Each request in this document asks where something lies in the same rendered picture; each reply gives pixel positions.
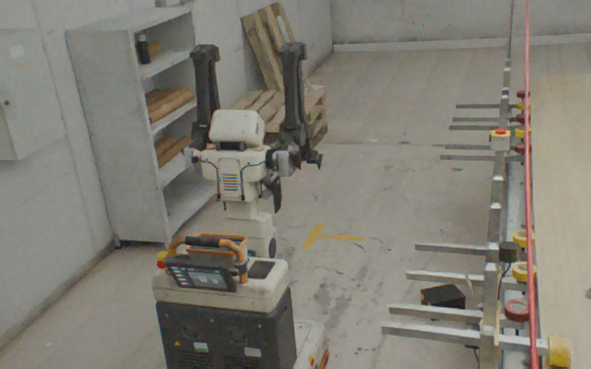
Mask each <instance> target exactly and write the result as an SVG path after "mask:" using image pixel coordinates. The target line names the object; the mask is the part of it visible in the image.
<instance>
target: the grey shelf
mask: <svg viewBox="0 0 591 369"><path fill-rule="evenodd" d="M189 17H190V18H189ZM190 24H191V26H190ZM191 31H192V34H191ZM64 32H65V36H66V37H67V42H68V46H69V50H70V55H71V60H72V61H73V64H74V69H75V73H76V79H77V83H78V88H80V92H81V97H82V101H83V106H84V110H85V115H86V119H87V124H89V129H90V134H91V138H92V143H93V148H94V151H95V156H96V160H97V166H98V170H99V175H100V179H102V184H103V188H104V193H105V197H106V205H107V210H108V214H109V219H110V223H111V228H112V232H113V237H114V241H115V249H121V248H122V247H123V245H122V244H119V240H118V238H119V239H123V240H136V241H148V242H162V243H164V241H165V247H166V251H168V246H167V245H169V244H170V243H171V242H172V240H171V237H172V235H173V234H174V233H175V232H176V231H177V230H178V229H179V227H180V226H181V225H182V224H183V223H184V222H185V221H186V220H188V219H189V218H190V217H191V216H192V215H193V214H194V213H195V212H196V211H197V210H198V209H199V208H200V207H201V206H202V205H203V204H204V203H205V202H206V201H207V200H208V199H209V198H210V197H211V196H212V195H213V194H214V193H215V192H216V187H215V183H214V181H211V180H206V179H204V178H203V177H202V170H201V171H199V172H197V173H188V172H187V168H186V157H185V156H183V155H182V153H181V152H180V153H178V154H177V155H176V156H175V157H174V158H172V159H171V160H170V161H169V162H168V163H166V164H165V165H164V166H163V167H162V168H160V169H159V170H158V164H157V159H156V152H155V147H154V143H155V142H156V141H158V140H159V139H161V138H162V137H164V136H165V135H170V136H171V137H172V138H174V139H175V141H177V140H178V139H180V138H181V137H182V136H189V137H190V139H191V141H192V138H191V130H192V122H194V121H196V120H197V98H196V97H195V77H194V66H193V62H192V59H190V51H191V50H192V49H193V48H194V46H196V45H197V44H198V41H197V34H196V27H195V19H194V12H193V7H187V6H180V7H157V8H138V9H135V10H132V11H129V12H126V13H123V14H119V15H116V16H113V17H110V18H107V19H106V18H105V19H104V20H103V19H102V20H95V21H92V22H90V23H87V24H83V25H80V26H77V27H74V28H72V29H68V30H65V31H64ZM140 33H144V34H145V35H146V39H147V41H148V39H149V41H148V43H151V42H153V41H158V42H160V44H161V46H162V50H161V51H160V52H159V53H156V54H154V55H152V56H150V60H151V63H147V64H141V61H138V60H137V55H136V49H135V45H137V44H138V42H137V41H138V40H137V34H140ZM192 37H193V41H192ZM193 44H194V46H193ZM195 44H196V45H195ZM129 48H130V49H129ZM127 49H128V53H127ZM130 52H131V53H130ZM128 56H129V58H128ZM129 61H130V63H129ZM155 74H156V76H155ZM153 76H154V77H153ZM156 79H157V82H156ZM154 81H155V82H154ZM157 85H158V88H157ZM155 86H156V87H155ZM182 86H183V87H186V88H187V90H191V91H192V92H193V93H194V99H193V100H192V101H190V102H188V103H186V104H185V105H183V106H181V107H180V108H178V109H176V110H175V111H173V112H172V113H170V114H168V115H167V116H165V117H163V118H162V119H160V120H159V121H157V122H155V123H154V124H151V125H149V120H148V110H147V104H146V98H145V94H146V93H148V92H150V91H152V90H154V89H159V90H160V91H161V90H164V89H166V88H170V89H172V90H173V91H174V90H176V89H178V88H180V87H182ZM137 99H138V100H137ZM138 104H139V105H138ZM139 109H140V112H139ZM140 114H141V117H140ZM143 117H144V118H143ZM141 120H142V122H141ZM144 123H145V124H144ZM165 126H166V128H165ZM166 131H167V134H166ZM164 132H165V133H164ZM149 148H150V149H149ZM147 152H148V153H147ZM150 155H151V156H150ZM148 157H149V159H148ZM151 161H152V162H151ZM149 162H150V165H149ZM152 166H153V167H152ZM150 168H151V169H150ZM151 173H152V174H151ZM174 178H175V180H174ZM172 180H173V181H172ZM166 240H167V241H166Z"/></svg>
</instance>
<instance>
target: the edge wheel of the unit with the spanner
mask: <svg viewBox="0 0 591 369"><path fill-rule="evenodd" d="M504 306H505V316H506V317H507V318H508V319H510V321H513V322H519V323H522V322H526V321H529V317H528V303H526V302H523V301H510V302H508V303H506V305H504Z"/></svg>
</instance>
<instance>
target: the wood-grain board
mask: <svg viewBox="0 0 591 369"><path fill-rule="evenodd" d="M529 88H530V110H529V115H530V145H531V175H532V205H533V233H535V262H536V289H537V292H538V320H539V322H540V339H542V340H544V341H547V346H548V336H549V335H551V336H552V337H562V338H570V341H571V351H573V354H572V361H571V368H566V367H558V366H554V365H550V364H549V363H547V356H544V355H542V369H591V299H590V298H586V297H584V296H585V295H586V294H585V293H584V292H583V290H586V289H588V288H590V287H591V74H590V75H566V76H530V77H529Z"/></svg>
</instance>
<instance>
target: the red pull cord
mask: <svg viewBox="0 0 591 369"><path fill-rule="evenodd" d="M525 63H526V85H525V143H526V223H527V275H528V317H529V351H530V369H538V362H537V337H536V335H535V299H534V298H533V262H532V248H531V224H530V187H529V150H528V0H527V6H526V39H525Z"/></svg>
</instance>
